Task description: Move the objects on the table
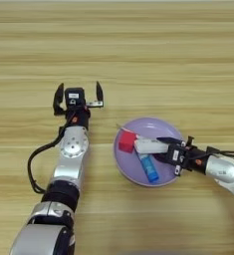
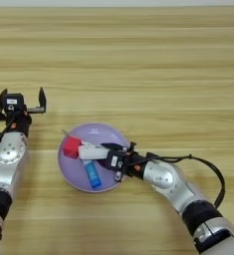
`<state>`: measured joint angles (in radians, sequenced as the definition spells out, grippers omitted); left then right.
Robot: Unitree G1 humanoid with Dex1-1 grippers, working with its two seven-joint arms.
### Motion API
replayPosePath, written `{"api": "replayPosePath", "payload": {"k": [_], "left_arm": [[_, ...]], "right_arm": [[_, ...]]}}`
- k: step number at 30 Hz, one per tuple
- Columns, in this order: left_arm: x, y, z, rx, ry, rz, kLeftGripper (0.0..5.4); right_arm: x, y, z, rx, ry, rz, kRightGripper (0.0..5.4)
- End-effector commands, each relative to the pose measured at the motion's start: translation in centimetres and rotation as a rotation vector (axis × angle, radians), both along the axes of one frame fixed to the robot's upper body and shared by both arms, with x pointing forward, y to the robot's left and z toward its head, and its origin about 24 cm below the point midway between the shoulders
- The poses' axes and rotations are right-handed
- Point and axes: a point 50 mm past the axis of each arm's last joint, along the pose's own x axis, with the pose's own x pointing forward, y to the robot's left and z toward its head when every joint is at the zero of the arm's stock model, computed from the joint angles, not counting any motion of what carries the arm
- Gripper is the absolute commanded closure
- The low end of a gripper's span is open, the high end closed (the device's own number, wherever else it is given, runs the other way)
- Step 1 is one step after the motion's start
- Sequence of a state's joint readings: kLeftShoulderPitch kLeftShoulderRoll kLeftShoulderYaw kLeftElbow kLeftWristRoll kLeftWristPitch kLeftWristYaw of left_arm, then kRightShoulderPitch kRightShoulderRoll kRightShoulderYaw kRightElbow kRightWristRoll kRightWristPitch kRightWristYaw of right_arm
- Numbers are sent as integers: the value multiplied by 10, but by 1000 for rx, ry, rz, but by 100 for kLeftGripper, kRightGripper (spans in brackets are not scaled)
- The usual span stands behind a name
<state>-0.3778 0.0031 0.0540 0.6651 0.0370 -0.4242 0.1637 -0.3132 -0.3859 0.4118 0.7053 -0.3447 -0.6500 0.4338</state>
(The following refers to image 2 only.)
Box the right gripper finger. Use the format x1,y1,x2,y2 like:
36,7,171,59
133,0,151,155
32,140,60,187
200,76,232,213
101,142,129,152
98,158,111,168

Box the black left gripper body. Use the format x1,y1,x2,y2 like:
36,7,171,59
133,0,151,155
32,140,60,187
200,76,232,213
0,107,45,137

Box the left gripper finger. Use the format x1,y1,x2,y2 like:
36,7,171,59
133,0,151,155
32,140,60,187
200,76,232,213
0,88,9,122
38,87,47,114

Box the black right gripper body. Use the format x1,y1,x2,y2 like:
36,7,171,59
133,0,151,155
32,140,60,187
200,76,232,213
106,141,146,182

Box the white rectangular box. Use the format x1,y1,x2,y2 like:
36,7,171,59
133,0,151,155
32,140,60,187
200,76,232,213
77,142,111,161

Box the red cube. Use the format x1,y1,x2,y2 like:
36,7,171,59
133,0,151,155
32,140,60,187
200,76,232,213
62,135,83,159

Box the red-handled scissors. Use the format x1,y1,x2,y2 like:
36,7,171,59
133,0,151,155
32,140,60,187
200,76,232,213
61,129,77,138

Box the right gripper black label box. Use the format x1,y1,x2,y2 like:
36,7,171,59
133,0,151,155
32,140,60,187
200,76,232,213
106,150,126,172

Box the blue glue stick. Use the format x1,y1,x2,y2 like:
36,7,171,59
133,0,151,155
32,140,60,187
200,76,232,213
83,158,103,189

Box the round purple plate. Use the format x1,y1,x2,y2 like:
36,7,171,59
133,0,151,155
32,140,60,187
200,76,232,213
57,123,131,193

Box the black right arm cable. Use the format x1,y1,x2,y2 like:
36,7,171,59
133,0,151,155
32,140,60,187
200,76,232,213
134,153,226,209

